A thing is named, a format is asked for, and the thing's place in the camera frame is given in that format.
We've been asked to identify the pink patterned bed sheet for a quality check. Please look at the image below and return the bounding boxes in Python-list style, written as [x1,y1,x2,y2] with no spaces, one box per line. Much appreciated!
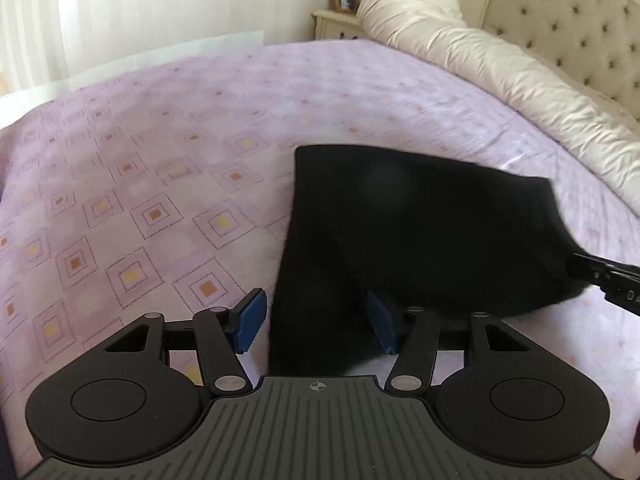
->
[0,37,640,480]

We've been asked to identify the white duvet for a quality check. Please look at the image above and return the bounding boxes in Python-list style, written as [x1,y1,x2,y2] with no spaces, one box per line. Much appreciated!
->
[356,0,640,202]

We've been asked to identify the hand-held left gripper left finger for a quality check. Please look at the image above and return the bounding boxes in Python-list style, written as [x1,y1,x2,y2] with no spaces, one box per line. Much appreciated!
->
[105,287,268,395]

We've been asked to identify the white curtain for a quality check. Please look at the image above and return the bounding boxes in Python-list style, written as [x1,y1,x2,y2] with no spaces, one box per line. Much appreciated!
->
[0,0,323,98]

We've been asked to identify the cream tufted headboard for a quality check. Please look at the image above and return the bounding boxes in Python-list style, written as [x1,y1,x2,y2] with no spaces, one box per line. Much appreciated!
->
[445,0,640,125]

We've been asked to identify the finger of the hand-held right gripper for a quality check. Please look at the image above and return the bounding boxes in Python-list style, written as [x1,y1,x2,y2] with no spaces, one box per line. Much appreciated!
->
[571,254,640,286]

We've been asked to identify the cream nightstand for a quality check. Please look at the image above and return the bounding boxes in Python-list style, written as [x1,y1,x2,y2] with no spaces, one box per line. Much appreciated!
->
[312,7,369,41]

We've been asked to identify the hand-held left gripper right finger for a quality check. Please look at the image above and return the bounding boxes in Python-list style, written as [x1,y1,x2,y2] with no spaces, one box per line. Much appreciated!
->
[364,291,531,394]

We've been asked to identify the black pants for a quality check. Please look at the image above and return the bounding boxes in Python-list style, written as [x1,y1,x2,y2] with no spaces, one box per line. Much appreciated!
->
[269,144,597,377]

